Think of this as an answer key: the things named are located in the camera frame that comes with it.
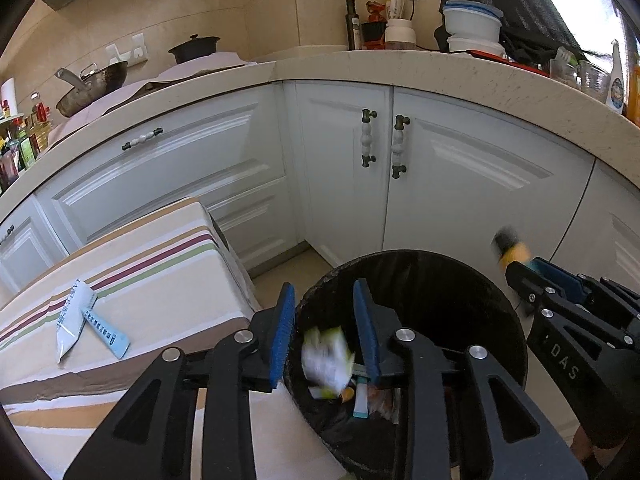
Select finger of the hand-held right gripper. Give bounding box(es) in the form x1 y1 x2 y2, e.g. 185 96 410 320
529 256 640 322
505 261 632 352

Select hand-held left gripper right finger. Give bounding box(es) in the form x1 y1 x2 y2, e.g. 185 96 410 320
352 279 590 480

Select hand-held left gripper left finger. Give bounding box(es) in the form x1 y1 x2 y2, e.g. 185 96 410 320
64 282 297 480

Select yellow bottle with black cap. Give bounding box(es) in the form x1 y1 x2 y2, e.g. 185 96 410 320
491 226 531 267

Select white green wrapper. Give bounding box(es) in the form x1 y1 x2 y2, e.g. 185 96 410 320
301 325 357 401

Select red plastic bag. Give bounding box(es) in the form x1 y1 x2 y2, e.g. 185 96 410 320
367 385 401 421

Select black trash bin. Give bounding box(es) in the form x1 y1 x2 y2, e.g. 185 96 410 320
289 249 530 480

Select white corner cabinet door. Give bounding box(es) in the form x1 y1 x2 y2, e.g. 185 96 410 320
382 87 598 311
295 82 396 266

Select striped tablecloth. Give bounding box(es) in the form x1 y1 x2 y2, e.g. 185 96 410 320
0 196 351 480

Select light blue tube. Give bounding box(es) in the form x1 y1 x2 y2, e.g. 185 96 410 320
81 307 132 359

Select wide white cabinet door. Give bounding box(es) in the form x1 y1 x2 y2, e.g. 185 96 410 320
32 85 301 271

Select clear glass measuring cup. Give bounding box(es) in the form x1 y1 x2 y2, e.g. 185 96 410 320
577 60 612 101

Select white spray bottle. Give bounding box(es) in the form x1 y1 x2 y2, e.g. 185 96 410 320
605 40 628 116

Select orange bottle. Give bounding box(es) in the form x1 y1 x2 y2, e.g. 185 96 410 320
627 52 640 126

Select crumpled white toothpaste tube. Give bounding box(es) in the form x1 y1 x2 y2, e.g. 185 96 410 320
54 280 98 365

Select red tray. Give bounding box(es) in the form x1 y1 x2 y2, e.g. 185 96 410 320
467 50 541 70

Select flat white plastic container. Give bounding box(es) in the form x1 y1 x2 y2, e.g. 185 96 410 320
446 35 507 56

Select beige kitchen countertop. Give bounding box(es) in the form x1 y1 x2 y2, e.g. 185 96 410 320
0 45 640 221

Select large white plastic container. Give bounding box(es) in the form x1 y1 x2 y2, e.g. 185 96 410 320
442 0 505 43

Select narrow white cabinet door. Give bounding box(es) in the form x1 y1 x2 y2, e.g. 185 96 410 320
0 195 71 306

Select dark cloth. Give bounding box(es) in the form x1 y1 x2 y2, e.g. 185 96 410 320
435 0 588 63

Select white jar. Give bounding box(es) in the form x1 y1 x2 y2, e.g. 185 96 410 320
384 18 417 52

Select black container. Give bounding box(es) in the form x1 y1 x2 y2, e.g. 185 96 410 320
361 21 386 51

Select black lidded pot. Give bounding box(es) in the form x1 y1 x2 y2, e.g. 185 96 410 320
167 34 222 66

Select dark glass oil bottle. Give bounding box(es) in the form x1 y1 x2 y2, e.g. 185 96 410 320
344 0 362 52

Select dark metal wok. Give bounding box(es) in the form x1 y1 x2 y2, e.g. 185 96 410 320
55 61 130 118

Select group of condiment bottles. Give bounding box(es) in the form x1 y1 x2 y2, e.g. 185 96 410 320
0 92 56 193

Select white paper towel roll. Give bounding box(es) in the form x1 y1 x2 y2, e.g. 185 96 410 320
0 77 21 118

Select black power cable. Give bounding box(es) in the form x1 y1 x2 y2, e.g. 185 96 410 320
407 0 451 53

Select white wall hooks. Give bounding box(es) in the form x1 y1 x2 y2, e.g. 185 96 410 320
105 32 149 66

